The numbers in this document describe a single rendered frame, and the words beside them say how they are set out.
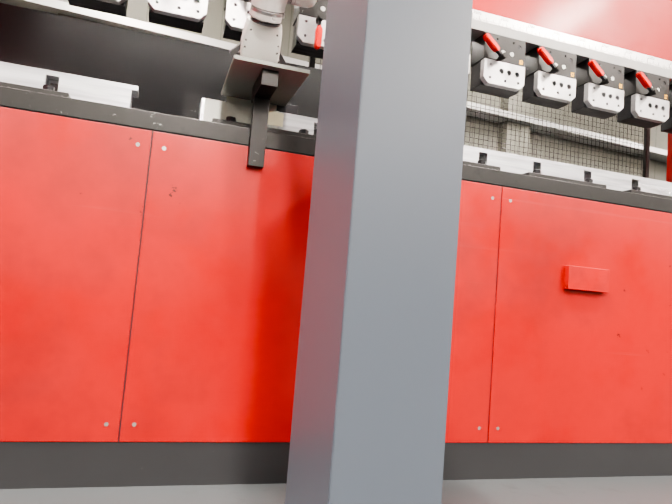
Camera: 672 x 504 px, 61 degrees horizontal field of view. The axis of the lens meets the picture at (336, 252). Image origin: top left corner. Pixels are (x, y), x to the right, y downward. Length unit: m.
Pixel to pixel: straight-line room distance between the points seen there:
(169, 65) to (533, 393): 1.62
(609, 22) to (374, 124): 1.56
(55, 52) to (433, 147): 1.59
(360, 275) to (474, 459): 1.01
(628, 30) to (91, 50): 1.85
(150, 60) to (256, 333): 1.15
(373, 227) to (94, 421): 0.87
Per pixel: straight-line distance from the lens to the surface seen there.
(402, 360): 0.84
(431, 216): 0.86
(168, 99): 2.16
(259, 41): 1.54
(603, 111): 2.20
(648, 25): 2.42
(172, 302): 1.41
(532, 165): 1.96
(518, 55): 2.02
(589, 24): 2.24
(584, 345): 1.89
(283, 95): 1.57
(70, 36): 2.24
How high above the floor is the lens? 0.46
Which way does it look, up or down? 5 degrees up
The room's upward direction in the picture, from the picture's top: 5 degrees clockwise
